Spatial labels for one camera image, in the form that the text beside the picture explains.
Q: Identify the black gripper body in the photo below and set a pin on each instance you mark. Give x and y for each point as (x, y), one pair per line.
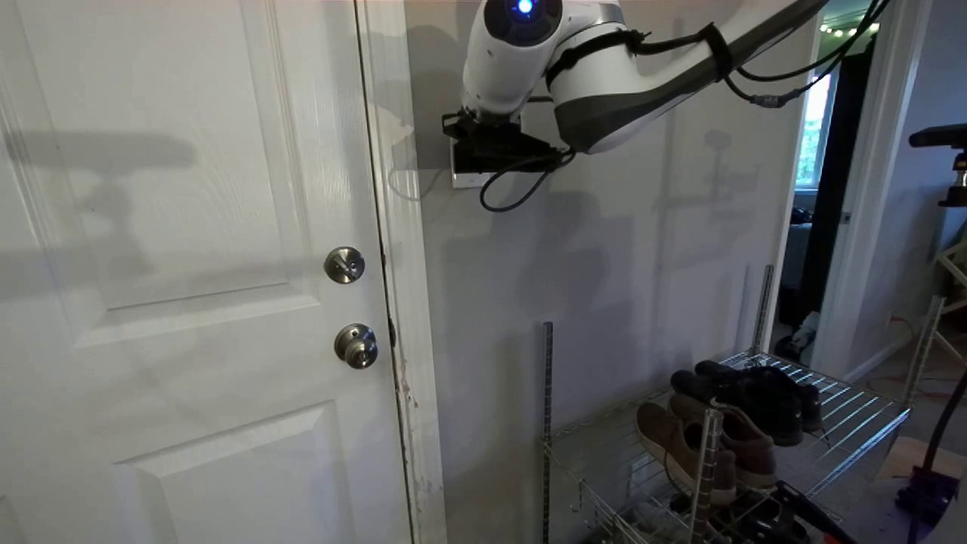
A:
(500, 144)

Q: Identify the silver deadbolt lock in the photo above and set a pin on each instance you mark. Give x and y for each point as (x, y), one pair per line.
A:
(345, 264)

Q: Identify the white doorway trim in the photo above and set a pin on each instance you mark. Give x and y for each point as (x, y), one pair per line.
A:
(878, 181)

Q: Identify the white entry door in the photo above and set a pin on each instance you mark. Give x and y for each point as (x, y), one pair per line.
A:
(200, 303)

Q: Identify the black shoe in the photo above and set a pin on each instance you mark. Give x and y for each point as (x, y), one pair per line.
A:
(766, 404)
(803, 388)

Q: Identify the brown shoe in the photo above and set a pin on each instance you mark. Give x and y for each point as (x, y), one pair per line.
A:
(746, 440)
(683, 455)

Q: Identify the white door frame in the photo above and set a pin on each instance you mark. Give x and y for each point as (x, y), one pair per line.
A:
(404, 252)

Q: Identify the black stereo camera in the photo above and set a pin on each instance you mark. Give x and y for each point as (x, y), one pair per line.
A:
(939, 138)

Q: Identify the black slotted metal post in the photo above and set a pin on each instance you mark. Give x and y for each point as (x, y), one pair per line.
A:
(549, 434)

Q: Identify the black pole purple base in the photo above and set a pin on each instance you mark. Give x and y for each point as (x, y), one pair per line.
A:
(942, 434)

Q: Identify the camera tripod stand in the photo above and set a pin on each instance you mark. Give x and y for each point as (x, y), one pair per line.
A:
(954, 262)

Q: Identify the silver round door knob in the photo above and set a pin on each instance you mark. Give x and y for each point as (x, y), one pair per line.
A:
(359, 346)

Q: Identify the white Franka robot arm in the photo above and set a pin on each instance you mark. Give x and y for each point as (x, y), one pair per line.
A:
(607, 92)

